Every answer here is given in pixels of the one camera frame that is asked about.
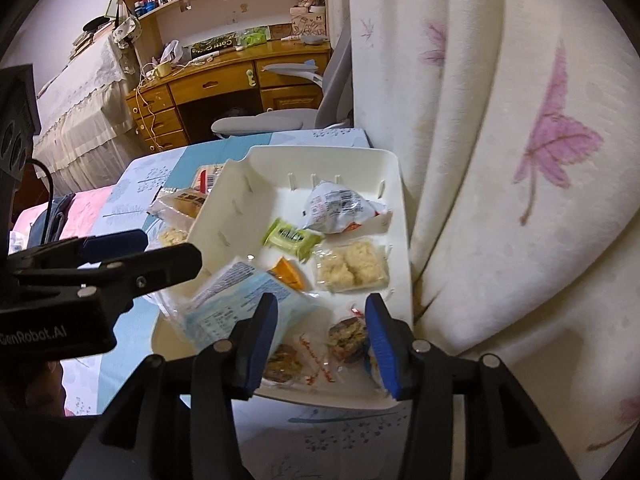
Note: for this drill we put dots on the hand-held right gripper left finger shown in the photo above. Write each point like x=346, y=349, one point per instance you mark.
x=262, y=340

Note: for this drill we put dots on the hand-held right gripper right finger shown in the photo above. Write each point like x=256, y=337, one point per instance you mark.
x=382, y=347

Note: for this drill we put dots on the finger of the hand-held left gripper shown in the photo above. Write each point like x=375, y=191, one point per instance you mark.
x=115, y=245
x=160, y=265

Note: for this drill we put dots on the nut cluster candy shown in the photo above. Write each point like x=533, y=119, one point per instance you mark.
x=347, y=340
x=282, y=362

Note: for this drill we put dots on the clear rice crispy packet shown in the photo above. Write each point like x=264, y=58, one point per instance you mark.
x=172, y=236
x=350, y=267

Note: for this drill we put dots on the large light blue packet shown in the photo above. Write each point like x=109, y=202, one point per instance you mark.
x=225, y=305

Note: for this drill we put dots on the clear pastry packet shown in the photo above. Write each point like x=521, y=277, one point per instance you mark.
x=180, y=202

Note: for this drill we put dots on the orange white snack bar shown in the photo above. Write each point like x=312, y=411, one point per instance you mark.
x=289, y=274

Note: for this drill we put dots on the beige packet red label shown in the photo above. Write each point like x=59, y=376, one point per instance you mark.
x=207, y=177

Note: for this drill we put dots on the green snack packet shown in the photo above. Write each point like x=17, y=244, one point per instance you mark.
x=290, y=237

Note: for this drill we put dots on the white plastic bin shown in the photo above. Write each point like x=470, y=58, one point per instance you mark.
x=250, y=195

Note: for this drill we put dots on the red white snack packet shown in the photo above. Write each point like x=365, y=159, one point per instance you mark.
x=335, y=207

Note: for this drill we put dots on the pink blanket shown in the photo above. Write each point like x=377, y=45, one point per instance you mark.
x=87, y=205

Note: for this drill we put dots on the navy folded cloth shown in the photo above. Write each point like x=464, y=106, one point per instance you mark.
x=45, y=220

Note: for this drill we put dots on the lace cloth covered cabinet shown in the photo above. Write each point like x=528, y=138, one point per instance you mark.
x=85, y=110

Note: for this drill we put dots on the grey office chair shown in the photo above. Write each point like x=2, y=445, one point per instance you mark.
x=260, y=122

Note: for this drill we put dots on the yellow mug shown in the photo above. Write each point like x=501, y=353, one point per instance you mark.
x=163, y=70

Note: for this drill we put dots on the wooden desk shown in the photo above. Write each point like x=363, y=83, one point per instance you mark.
x=215, y=85

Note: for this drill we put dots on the white plastic bag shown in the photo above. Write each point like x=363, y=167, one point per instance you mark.
x=171, y=52

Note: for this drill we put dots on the stack of books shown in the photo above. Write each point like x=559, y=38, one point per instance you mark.
x=90, y=40

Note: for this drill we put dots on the white handheld device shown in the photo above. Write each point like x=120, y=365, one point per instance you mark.
x=205, y=58

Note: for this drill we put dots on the floral fabric bag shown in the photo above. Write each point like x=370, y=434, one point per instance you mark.
x=126, y=32

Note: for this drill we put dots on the cream leaf print curtain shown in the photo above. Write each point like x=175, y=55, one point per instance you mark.
x=500, y=160

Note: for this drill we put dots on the black flat item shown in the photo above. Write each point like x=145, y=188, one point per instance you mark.
x=95, y=24

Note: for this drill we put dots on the dark printed packet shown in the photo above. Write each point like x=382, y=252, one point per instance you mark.
x=215, y=46

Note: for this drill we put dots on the green bag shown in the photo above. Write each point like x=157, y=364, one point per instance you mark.
x=255, y=36

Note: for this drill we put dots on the wooden bookshelf hutch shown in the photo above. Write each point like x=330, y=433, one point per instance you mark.
x=210, y=7

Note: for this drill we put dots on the grey pouch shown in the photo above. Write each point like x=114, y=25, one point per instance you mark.
x=313, y=39

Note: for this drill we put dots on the cardboard box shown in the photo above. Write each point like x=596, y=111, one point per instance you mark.
x=310, y=25

